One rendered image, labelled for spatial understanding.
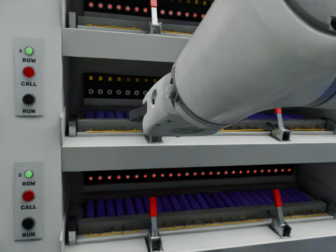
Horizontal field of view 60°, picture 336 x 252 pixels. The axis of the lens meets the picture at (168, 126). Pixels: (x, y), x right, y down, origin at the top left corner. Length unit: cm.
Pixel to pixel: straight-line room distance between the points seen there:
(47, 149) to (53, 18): 21
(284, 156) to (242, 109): 42
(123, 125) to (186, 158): 14
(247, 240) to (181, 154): 22
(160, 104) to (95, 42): 26
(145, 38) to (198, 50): 33
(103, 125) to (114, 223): 19
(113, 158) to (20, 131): 15
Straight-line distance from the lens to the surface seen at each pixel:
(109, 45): 53
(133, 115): 37
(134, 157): 51
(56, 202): 52
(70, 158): 51
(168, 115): 29
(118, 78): 67
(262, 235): 66
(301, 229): 72
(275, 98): 20
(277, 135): 64
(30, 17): 54
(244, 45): 16
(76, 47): 53
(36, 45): 52
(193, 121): 27
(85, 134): 55
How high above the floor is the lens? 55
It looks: level
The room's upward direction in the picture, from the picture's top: straight up
